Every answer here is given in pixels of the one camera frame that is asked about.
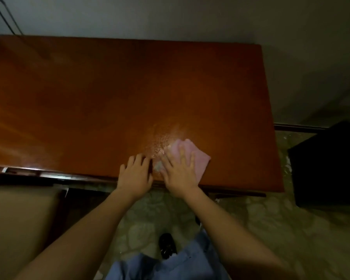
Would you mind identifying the person's right hand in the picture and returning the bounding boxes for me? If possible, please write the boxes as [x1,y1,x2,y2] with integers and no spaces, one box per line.
[158,143,199,199]

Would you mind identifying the person's left hand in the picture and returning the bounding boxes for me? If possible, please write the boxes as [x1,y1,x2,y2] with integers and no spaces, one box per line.
[115,153,154,202]

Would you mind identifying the pink cleaning cloth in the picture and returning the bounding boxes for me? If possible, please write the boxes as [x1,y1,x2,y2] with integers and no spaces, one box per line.
[153,138,212,184]

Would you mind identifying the person's right forearm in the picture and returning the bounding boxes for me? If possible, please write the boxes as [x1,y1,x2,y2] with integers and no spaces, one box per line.
[184,188,298,280]

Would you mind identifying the person's left forearm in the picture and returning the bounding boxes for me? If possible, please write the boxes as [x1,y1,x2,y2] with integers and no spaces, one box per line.
[14,191,135,280]

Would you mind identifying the person's blue trousers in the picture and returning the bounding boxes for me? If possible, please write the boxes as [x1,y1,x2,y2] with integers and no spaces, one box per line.
[104,227,231,280]

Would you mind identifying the reddish wooden desk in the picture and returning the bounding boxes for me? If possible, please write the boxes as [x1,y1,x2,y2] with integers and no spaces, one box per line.
[0,35,285,193]

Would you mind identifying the beige padded stool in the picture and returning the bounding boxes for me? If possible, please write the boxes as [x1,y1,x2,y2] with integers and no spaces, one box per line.
[0,185,68,280]

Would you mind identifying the black low cabinet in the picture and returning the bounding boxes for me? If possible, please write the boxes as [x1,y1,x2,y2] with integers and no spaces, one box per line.
[287,119,350,208]

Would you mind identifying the black plug with cable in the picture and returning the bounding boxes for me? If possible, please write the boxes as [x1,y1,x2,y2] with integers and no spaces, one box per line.
[0,0,24,35]

